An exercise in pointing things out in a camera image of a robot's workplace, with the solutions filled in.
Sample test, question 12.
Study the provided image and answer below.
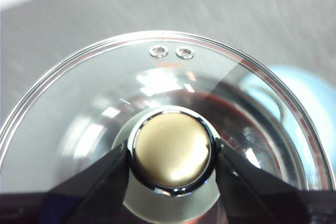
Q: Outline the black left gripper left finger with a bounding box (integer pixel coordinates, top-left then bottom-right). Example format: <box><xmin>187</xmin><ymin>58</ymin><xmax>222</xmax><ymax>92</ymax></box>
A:
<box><xmin>0</xmin><ymin>142</ymin><xmax>130</xmax><ymax>224</ymax></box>

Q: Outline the blue plate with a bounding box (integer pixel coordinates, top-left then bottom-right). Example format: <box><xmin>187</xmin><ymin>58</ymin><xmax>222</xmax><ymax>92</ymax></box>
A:
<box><xmin>241</xmin><ymin>63</ymin><xmax>336</xmax><ymax>190</ymax></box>

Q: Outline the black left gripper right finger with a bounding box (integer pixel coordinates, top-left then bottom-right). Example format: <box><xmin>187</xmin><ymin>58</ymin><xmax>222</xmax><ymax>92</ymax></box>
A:
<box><xmin>213</xmin><ymin>136</ymin><xmax>336</xmax><ymax>224</ymax></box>

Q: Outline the glass lid with green knob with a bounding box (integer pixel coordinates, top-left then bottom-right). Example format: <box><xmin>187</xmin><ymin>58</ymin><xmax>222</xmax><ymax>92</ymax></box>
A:
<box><xmin>0</xmin><ymin>31</ymin><xmax>336</xmax><ymax>224</ymax></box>

